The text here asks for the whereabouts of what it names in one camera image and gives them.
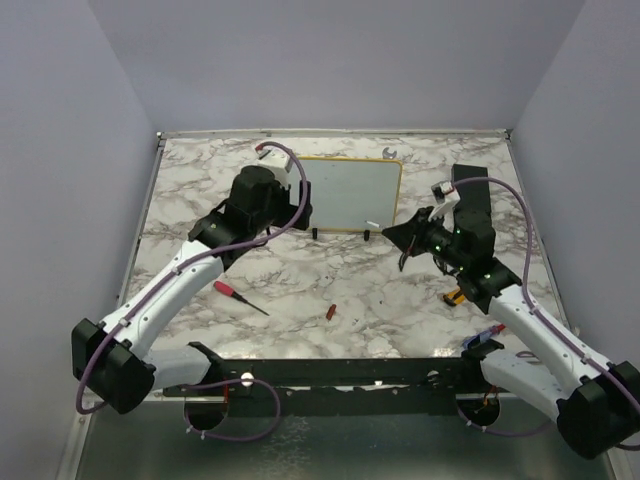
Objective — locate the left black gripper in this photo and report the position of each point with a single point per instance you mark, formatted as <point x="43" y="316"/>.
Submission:
<point x="290" y="211"/>

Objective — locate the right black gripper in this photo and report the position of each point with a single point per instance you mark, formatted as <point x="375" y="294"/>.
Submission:
<point x="409" y="235"/>

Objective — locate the red marker cap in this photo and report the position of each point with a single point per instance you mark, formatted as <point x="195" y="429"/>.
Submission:
<point x="331" y="311"/>

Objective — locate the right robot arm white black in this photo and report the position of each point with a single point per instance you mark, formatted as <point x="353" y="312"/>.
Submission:
<point x="593" y="402"/>

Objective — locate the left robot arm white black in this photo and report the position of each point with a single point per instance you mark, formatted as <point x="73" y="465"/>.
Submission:
<point x="114" y="357"/>

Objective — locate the yellow framed whiteboard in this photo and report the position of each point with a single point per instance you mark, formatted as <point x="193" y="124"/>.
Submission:
<point x="348" y="191"/>

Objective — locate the black rectangular box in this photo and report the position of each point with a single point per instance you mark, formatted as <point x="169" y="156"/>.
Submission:
<point x="473" y="196"/>

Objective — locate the yellow black utility knife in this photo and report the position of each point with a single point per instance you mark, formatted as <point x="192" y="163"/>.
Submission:
<point x="453" y="298"/>

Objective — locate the silver wrench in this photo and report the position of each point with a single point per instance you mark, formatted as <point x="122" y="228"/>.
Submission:
<point x="388" y="154"/>

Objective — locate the blue red marker pen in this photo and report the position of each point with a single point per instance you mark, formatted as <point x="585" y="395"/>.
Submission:
<point x="483" y="336"/>

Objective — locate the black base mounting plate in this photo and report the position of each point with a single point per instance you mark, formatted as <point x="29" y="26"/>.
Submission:
<point x="351" y="387"/>

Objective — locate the black handled pliers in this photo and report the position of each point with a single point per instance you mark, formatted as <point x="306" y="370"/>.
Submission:
<point x="403" y="259"/>

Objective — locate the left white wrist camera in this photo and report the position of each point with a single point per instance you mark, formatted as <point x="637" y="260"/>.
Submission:
<point x="276" y="161"/>

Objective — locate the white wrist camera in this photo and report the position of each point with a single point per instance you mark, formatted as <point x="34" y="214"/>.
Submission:
<point x="276" y="161"/>
<point x="446" y="197"/>

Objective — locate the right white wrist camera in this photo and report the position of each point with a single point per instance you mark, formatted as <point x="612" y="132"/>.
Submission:
<point x="446" y="197"/>

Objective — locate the red handled screwdriver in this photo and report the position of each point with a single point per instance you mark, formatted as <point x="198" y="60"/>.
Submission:
<point x="230" y="292"/>

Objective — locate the aluminium table frame rail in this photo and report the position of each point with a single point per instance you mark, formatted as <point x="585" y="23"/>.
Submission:
<point x="381" y="313"/>

